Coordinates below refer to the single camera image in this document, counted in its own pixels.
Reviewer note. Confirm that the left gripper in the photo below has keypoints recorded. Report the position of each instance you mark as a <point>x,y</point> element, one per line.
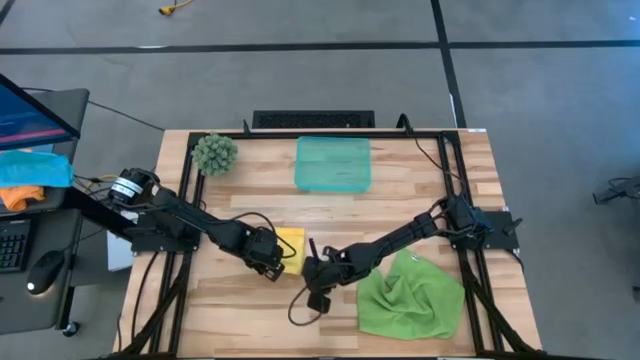
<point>265,247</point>

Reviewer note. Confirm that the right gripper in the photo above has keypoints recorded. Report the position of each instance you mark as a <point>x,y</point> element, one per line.
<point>327,272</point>

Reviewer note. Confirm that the yellow microfiber towel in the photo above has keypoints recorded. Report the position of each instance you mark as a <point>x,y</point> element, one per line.
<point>295,245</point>

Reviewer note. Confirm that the green microfiber towel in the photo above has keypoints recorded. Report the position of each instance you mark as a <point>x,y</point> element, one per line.
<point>410,300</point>

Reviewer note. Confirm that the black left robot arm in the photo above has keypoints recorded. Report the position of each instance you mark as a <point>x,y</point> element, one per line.
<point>200,217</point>

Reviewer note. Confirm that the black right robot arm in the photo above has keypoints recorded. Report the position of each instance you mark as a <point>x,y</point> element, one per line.
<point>400,237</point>

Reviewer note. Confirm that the teal plastic basket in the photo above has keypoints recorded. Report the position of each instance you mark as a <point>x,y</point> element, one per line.
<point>332,165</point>

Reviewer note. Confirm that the green artificial plant ball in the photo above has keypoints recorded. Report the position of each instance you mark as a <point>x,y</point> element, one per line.
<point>215,154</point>

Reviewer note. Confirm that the black vented box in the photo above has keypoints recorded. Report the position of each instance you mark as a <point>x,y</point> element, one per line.
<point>312,120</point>

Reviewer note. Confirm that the white box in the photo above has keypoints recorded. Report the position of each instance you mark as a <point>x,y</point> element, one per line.
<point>119,255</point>

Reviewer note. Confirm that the white sticker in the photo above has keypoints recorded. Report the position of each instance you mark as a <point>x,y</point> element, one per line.
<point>477,130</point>

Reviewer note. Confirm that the black desk caster wheel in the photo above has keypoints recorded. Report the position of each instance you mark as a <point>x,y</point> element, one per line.
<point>71,328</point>

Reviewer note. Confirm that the black computer mouse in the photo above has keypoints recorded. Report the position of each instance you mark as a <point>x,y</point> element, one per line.
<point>45,272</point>

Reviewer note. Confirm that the grey rolling desk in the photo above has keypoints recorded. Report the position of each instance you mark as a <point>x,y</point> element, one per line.
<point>35,315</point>

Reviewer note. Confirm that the blue cloth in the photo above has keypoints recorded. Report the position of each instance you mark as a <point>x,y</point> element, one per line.
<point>30,169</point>

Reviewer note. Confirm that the orange cloth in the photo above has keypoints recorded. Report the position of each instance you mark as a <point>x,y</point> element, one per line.
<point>20,196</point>

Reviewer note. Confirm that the black keyboard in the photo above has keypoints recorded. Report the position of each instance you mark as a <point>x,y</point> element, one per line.
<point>12,250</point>

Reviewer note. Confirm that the computer monitor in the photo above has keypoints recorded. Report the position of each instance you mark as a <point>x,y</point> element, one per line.
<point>25,120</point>

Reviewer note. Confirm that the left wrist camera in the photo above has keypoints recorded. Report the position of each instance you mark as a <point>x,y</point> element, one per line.
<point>274,273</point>

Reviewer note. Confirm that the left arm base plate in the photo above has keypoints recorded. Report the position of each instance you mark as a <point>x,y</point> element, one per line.
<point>165,246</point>

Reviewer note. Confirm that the black aluminium table frame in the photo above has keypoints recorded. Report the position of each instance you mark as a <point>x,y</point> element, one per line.
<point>325,135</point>

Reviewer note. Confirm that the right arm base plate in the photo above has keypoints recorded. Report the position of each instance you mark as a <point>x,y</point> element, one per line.
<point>500,240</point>

